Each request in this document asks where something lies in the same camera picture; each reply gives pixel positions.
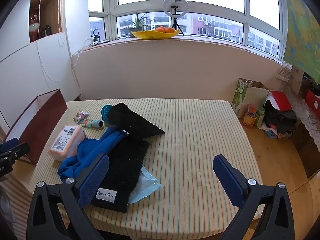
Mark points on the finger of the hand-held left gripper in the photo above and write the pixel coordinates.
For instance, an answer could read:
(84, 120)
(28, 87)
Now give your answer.
(17, 152)
(8, 145)

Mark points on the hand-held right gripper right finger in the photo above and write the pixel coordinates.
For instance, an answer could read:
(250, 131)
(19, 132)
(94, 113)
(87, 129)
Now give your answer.
(228, 180)

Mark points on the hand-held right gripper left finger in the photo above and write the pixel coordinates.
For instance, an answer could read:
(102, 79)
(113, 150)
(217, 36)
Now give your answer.
(95, 177)

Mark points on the blue cloth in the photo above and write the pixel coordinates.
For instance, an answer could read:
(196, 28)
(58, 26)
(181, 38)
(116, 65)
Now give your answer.
(95, 145)

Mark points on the black knitted scarf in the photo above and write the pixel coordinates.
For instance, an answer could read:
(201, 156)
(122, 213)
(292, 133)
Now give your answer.
(125, 160)

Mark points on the dark red storage box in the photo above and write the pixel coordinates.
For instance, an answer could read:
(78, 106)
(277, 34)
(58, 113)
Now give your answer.
(42, 120)

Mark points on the orange tissue pack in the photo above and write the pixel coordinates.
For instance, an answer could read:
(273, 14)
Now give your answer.
(65, 140)

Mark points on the black beanie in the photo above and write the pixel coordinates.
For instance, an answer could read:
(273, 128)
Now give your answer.
(132, 122)

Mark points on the striped tablecloth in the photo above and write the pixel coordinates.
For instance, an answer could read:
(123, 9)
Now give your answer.
(195, 142)

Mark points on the light blue face mask pack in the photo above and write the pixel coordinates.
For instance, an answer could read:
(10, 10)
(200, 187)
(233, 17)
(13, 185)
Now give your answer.
(147, 182)

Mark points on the hand cream tube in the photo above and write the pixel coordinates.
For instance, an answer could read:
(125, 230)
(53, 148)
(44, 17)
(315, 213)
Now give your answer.
(90, 123)

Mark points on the small snack packet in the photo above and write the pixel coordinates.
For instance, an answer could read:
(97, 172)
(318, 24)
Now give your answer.
(80, 115)

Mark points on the teal silicone funnel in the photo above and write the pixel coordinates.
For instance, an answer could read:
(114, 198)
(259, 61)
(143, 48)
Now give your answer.
(106, 112)

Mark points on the orange drink bottle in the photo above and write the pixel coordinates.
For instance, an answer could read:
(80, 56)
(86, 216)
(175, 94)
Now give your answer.
(250, 117)

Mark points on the pile of clothes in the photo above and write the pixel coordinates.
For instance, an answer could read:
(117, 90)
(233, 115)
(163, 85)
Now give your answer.
(280, 122)

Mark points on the white cabinet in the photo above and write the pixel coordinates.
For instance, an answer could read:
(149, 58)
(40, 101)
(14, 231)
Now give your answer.
(25, 67)

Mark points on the green patterned bag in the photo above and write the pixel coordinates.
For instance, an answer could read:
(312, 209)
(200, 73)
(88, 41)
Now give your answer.
(237, 97)

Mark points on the white lace cloth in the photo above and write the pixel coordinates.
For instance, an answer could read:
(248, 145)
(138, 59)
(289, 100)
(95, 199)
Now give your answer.
(307, 120)

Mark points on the black flask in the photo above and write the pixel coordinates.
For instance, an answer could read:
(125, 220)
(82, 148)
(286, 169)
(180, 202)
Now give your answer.
(46, 31)

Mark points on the cardboard piece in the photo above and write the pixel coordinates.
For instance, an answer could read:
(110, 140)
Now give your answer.
(296, 80)

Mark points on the red ceramic jar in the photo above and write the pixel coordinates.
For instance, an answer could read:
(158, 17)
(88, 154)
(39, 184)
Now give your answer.
(34, 26)

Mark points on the yellow fruit bowl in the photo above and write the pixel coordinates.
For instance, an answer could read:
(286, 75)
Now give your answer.
(150, 35)

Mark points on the potted green plant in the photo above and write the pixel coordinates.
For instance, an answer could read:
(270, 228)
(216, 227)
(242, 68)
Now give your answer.
(138, 23)

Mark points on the orange fruit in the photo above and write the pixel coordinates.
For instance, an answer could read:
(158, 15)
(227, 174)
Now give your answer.
(160, 29)
(170, 30)

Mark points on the wall map poster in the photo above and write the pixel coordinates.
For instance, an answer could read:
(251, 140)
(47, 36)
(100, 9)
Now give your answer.
(300, 37)

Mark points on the white window frame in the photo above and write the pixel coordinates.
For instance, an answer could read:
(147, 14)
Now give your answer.
(110, 5)

